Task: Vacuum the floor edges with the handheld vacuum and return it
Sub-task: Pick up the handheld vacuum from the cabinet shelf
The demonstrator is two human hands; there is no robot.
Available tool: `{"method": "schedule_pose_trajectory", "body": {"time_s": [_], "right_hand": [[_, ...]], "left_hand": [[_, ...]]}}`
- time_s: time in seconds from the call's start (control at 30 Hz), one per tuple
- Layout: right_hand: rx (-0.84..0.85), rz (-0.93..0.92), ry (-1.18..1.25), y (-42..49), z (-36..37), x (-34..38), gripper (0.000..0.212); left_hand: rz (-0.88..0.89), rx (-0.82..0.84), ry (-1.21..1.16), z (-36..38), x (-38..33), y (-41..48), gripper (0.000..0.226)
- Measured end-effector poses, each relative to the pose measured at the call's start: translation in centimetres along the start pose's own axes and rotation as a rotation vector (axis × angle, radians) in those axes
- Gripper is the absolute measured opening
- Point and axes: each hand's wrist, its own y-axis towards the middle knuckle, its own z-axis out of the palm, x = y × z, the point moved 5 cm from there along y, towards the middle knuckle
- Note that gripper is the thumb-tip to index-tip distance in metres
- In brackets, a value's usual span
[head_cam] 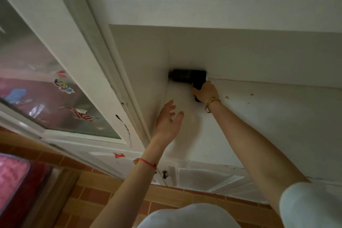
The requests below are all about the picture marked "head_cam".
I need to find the white lower cabinet door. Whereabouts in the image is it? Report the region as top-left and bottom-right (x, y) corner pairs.
(167, 162), (268, 203)

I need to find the red striped sticker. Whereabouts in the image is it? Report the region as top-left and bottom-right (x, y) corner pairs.
(60, 106), (99, 123)

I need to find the person's right forearm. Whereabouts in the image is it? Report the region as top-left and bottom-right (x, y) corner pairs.
(207, 100), (312, 216)

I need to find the white glass cabinet door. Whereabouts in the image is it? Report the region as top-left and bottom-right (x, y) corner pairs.
(0, 0), (150, 180)

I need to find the blue sticker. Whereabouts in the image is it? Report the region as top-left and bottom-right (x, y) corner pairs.
(4, 88), (28, 104)

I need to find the person's left hand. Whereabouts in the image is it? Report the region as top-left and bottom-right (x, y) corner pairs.
(152, 100), (185, 143)

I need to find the gold bracelet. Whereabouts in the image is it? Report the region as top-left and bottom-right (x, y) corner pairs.
(205, 97), (221, 113)

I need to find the red string bracelet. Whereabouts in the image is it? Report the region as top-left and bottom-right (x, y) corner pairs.
(133, 158), (158, 170)

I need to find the black handheld device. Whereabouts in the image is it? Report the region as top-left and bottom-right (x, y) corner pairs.
(168, 69), (207, 103)

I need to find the pink red bag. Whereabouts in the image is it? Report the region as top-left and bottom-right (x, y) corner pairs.
(0, 153), (54, 228)

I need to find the cartoon sticker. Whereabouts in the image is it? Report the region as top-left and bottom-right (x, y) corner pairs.
(54, 79), (75, 94)

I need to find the white cabinet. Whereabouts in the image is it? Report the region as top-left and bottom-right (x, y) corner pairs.
(47, 0), (342, 204)

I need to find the person's left forearm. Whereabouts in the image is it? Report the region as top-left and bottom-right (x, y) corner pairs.
(89, 138), (171, 228)

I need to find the white shirt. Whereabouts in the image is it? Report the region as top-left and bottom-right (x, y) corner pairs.
(137, 182), (342, 228)

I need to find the person's right hand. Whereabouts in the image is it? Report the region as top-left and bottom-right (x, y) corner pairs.
(191, 81), (220, 105)

